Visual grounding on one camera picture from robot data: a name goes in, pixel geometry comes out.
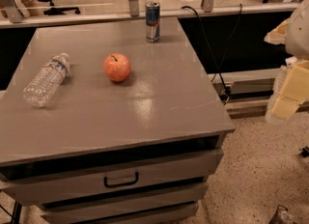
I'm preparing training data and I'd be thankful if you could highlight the blue silver redbull can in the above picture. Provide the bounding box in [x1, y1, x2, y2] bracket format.
[145, 1, 160, 42]

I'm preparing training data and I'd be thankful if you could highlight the clear plastic water bottle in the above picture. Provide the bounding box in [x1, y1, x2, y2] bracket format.
[23, 53, 70, 107]

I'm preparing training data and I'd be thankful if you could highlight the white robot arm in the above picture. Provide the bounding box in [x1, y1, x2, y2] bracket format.
[265, 0, 309, 124]

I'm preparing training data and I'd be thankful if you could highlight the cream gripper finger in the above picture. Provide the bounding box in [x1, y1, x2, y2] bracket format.
[265, 60, 309, 125]

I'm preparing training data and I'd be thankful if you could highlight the black power cable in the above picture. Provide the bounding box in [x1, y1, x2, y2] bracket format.
[181, 3, 243, 104]

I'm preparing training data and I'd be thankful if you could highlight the grey drawer cabinet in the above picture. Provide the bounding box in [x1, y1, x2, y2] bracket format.
[0, 17, 234, 224]

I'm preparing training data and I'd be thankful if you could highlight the black drawer handle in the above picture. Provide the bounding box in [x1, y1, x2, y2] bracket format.
[103, 172, 139, 188]

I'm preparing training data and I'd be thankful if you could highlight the red apple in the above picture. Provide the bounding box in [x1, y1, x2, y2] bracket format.
[103, 53, 131, 82]

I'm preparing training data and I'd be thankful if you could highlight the metal bracket far left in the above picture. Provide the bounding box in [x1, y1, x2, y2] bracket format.
[0, 0, 23, 23]

